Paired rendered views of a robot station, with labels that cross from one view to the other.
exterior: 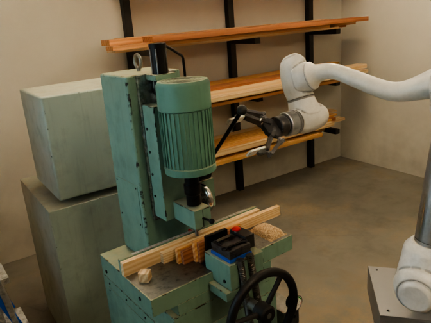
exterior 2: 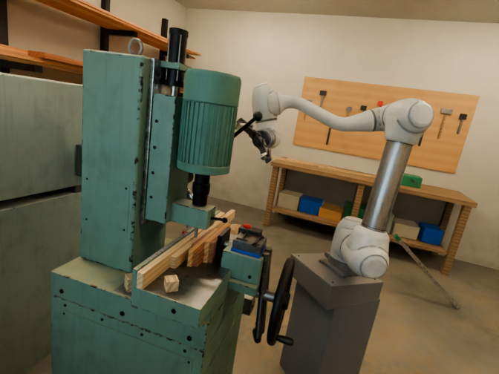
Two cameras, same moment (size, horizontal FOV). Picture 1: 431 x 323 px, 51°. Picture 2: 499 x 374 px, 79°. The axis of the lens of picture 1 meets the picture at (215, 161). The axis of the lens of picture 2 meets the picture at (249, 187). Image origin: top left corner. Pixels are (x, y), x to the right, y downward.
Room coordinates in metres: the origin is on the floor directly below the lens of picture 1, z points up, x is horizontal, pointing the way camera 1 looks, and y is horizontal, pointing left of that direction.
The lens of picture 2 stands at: (0.60, 0.60, 1.41)
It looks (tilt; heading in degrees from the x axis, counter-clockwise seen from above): 14 degrees down; 320
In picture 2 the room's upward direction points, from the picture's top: 9 degrees clockwise
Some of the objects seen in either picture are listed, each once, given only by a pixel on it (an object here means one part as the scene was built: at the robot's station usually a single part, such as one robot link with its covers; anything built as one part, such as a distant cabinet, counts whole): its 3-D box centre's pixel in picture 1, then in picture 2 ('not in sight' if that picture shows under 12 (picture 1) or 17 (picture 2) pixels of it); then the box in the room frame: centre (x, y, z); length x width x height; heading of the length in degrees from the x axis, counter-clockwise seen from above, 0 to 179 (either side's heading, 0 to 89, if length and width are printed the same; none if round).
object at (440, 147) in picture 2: not in sight; (376, 122); (2.71, -3.04, 1.50); 2.00 x 0.04 x 0.90; 33
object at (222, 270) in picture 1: (234, 263); (246, 259); (1.32, -0.04, 0.91); 0.15 x 0.14 x 0.09; 126
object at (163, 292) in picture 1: (219, 265); (221, 263); (1.39, 0.01, 0.87); 0.61 x 0.30 x 0.06; 126
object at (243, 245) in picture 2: (234, 243); (250, 239); (1.32, -0.04, 0.99); 0.13 x 0.11 x 0.06; 126
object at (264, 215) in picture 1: (225, 231); (209, 232); (1.54, -0.02, 0.92); 0.55 x 0.02 x 0.04; 126
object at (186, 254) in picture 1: (211, 245); (211, 245); (1.44, 0.04, 0.92); 0.25 x 0.02 x 0.05; 126
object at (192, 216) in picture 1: (192, 214); (193, 215); (1.49, 0.10, 1.03); 0.14 x 0.07 x 0.09; 36
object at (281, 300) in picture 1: (281, 311); (240, 299); (1.51, -0.21, 0.58); 0.12 x 0.08 x 0.08; 36
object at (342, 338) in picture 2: not in sight; (325, 334); (1.36, -0.73, 0.30); 0.30 x 0.30 x 0.60; 78
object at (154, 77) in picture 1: (159, 68); (175, 58); (1.58, 0.17, 1.53); 0.08 x 0.08 x 0.17; 36
